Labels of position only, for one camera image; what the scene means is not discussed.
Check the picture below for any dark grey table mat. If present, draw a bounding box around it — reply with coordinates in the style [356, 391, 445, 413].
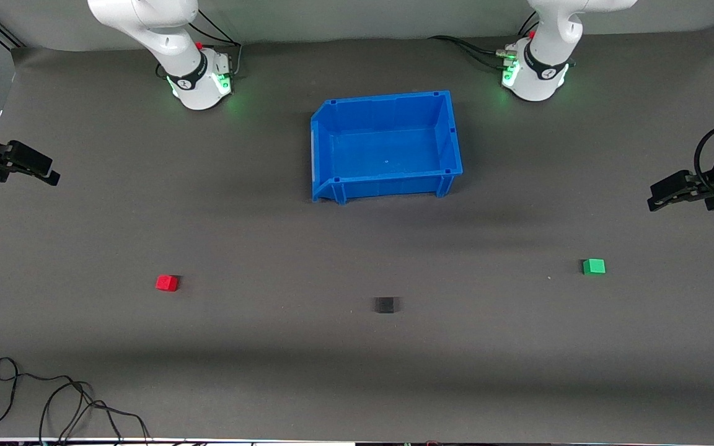
[0, 22, 714, 444]

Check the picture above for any blue plastic bin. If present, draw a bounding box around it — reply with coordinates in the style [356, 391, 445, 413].
[310, 90, 464, 204]

